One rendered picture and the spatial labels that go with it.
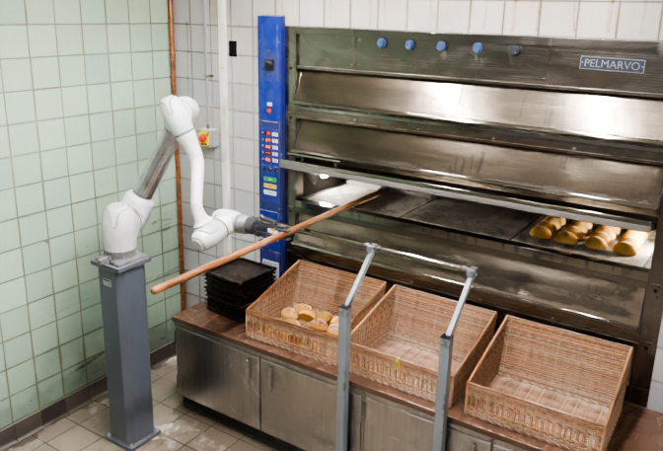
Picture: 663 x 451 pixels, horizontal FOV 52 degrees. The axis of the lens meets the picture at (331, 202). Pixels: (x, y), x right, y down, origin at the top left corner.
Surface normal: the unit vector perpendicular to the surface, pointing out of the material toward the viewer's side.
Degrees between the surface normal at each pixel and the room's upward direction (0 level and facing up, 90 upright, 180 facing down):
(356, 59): 91
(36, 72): 90
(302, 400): 90
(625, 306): 70
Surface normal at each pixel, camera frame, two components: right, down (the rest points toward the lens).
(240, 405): -0.55, 0.22
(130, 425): 0.19, 0.22
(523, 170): -0.51, -0.12
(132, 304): 0.84, 0.17
